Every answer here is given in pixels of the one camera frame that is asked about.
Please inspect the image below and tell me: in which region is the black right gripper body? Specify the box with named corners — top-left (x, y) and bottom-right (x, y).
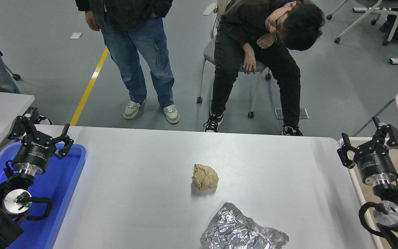
top-left (354, 149), bottom-right (398, 181)

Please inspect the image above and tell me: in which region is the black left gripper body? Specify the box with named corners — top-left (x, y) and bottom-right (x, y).
top-left (12, 135), bottom-right (57, 168)

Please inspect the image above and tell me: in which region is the foil tray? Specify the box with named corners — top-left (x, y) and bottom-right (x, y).
top-left (200, 202), bottom-right (289, 249)

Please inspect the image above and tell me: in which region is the tan paper ball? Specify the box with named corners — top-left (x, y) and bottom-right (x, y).
top-left (191, 164), bottom-right (219, 191)

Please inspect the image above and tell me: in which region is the person's right hand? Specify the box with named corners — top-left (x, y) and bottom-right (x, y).
top-left (242, 52), bottom-right (257, 75)
top-left (84, 10), bottom-right (100, 32)

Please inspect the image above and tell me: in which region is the person's left hand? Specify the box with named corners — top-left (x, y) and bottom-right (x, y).
top-left (256, 32), bottom-right (276, 49)

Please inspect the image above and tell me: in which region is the blue plastic tray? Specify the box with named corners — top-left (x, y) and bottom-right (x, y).
top-left (0, 142), bottom-right (87, 249)

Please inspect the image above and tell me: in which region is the chair leg with black caster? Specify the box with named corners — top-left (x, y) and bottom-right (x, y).
top-left (4, 64), bottom-right (21, 81)

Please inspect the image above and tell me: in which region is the yellow floor tape line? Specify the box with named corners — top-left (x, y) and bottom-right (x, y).
top-left (69, 47), bottom-right (110, 126)

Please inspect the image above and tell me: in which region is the grey chair with casters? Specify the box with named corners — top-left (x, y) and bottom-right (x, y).
top-left (196, 0), bottom-right (272, 119)

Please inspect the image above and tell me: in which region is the white frame office chair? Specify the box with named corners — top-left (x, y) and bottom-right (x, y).
top-left (327, 0), bottom-right (398, 46)

